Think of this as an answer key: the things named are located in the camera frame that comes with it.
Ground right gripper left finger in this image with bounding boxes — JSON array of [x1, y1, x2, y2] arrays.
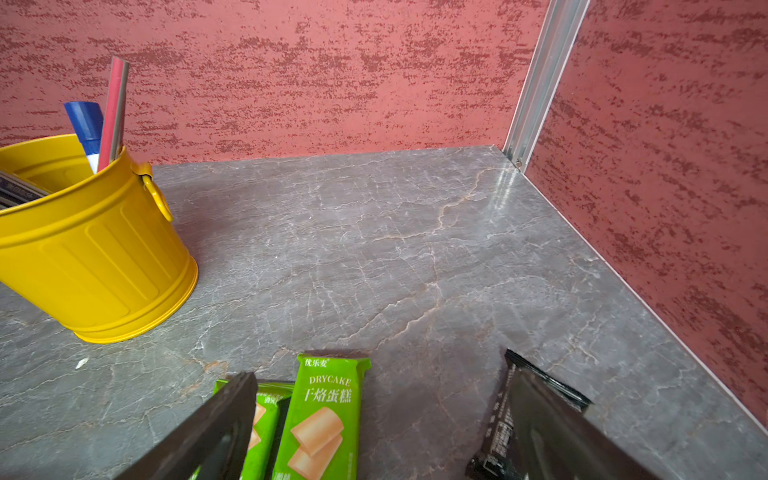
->
[[118, 372, 258, 479]]

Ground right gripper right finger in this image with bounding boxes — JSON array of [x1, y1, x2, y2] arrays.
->
[[511, 370, 656, 479]]

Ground green cookie packet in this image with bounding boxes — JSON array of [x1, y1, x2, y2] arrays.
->
[[191, 379, 295, 480], [271, 353, 372, 480]]

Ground black cookie packet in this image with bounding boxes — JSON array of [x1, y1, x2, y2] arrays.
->
[[465, 349, 592, 479]]

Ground yellow pen holder bucket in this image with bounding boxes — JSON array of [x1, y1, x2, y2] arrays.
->
[[1, 134, 199, 344]]

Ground pens in bucket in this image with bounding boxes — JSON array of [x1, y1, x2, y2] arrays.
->
[[0, 56, 131, 211]]

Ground aluminium corner post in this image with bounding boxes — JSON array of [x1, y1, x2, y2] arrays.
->
[[502, 0, 590, 172]]

